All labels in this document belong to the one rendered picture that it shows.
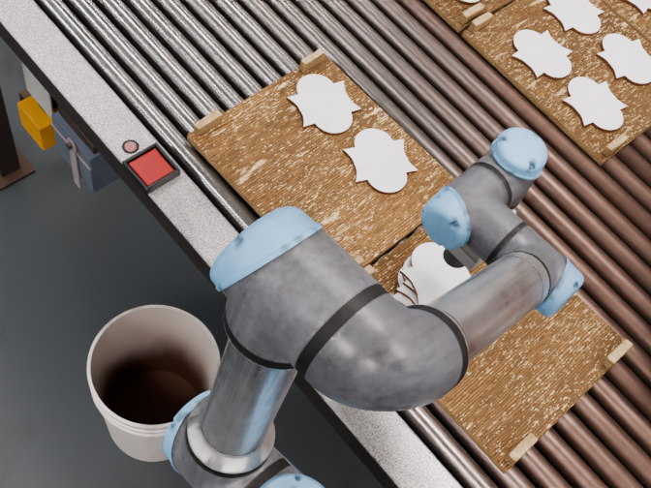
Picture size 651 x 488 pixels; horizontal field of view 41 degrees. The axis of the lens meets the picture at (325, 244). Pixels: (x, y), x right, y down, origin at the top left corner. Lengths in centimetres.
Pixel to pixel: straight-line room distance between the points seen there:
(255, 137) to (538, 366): 66
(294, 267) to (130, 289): 175
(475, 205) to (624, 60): 95
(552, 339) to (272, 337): 85
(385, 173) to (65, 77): 64
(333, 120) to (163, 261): 102
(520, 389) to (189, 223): 65
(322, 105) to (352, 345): 99
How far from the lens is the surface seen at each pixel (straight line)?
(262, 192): 160
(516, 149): 120
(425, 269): 153
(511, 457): 147
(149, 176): 161
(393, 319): 80
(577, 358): 161
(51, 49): 182
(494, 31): 198
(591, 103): 192
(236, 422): 105
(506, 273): 103
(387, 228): 160
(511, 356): 156
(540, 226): 173
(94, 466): 236
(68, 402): 242
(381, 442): 146
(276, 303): 81
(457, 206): 114
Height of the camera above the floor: 228
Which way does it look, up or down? 59 degrees down
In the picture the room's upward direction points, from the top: 19 degrees clockwise
